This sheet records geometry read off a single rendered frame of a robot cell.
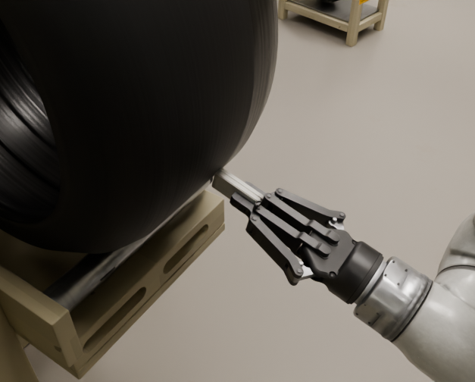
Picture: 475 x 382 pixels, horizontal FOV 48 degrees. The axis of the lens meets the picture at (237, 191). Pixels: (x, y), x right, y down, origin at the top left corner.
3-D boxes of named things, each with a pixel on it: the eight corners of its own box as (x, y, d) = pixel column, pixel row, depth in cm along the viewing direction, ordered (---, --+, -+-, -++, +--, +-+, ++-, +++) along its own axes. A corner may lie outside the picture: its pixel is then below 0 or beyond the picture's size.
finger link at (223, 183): (255, 212, 70) (252, 215, 70) (214, 183, 72) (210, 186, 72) (261, 198, 68) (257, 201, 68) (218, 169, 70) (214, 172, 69)
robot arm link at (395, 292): (414, 319, 58) (367, 287, 59) (379, 352, 65) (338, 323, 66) (441, 266, 63) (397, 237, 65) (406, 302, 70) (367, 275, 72)
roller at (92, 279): (60, 330, 70) (51, 310, 67) (37, 315, 72) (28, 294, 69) (214, 186, 92) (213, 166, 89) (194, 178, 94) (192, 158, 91)
